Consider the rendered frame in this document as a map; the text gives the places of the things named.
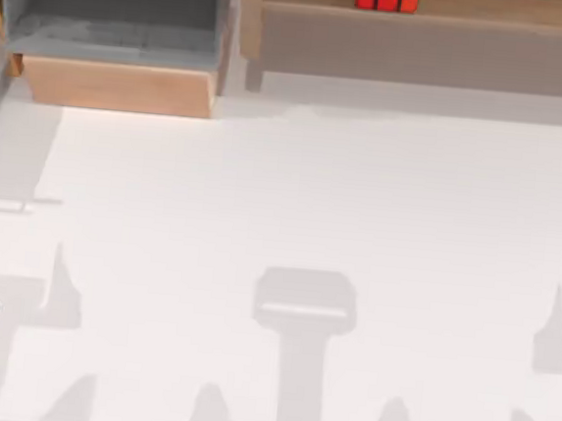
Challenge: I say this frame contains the pale wooden drawer front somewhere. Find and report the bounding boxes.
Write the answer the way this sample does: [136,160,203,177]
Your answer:
[18,54,217,120]

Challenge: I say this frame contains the wooden open shelf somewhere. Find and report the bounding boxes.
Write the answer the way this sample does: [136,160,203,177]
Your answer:
[231,0,562,120]

